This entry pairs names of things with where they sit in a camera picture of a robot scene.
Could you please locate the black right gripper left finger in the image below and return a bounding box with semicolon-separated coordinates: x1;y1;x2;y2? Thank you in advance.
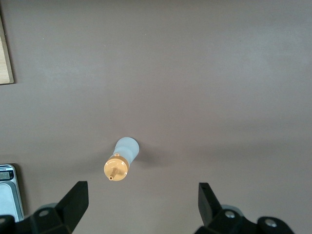
0;180;89;234

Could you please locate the silver digital kitchen scale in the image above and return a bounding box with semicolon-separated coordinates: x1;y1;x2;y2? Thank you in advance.
0;163;24;222

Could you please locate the brown table cover sheet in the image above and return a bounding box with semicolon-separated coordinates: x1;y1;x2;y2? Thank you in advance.
0;0;312;234

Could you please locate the translucent sauce bottle orange cap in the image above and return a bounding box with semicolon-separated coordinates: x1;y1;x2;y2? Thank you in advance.
103;136;140;182

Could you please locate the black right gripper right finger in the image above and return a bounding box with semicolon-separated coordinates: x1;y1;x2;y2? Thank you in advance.
194;182;296;234

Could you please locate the wooden cutting board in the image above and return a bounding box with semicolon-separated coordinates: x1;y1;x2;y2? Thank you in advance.
0;9;14;85

